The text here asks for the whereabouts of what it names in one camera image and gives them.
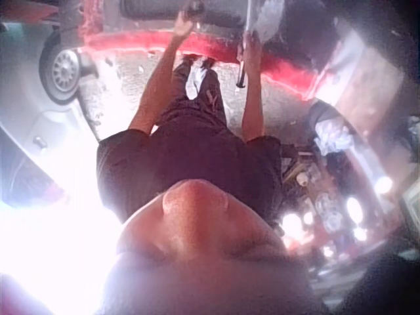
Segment black round knob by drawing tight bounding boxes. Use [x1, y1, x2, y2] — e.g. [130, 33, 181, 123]
[186, 0, 206, 18]

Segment person's right hand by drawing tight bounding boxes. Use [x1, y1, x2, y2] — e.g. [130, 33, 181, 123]
[241, 30, 264, 64]

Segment person's left hand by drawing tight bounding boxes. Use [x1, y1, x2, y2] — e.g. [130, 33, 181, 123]
[171, 12, 200, 37]

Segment person's legs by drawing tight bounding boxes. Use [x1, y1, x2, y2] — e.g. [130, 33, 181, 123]
[156, 56, 230, 134]

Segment red car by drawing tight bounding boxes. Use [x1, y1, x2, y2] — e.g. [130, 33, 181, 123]
[77, 0, 332, 101]

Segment grey cloth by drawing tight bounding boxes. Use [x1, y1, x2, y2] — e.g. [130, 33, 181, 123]
[251, 0, 287, 43]

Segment white car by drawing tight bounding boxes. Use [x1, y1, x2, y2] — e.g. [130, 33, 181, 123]
[0, 20, 101, 188]

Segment black handled metal tool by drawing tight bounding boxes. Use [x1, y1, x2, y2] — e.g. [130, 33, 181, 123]
[235, 0, 255, 89]

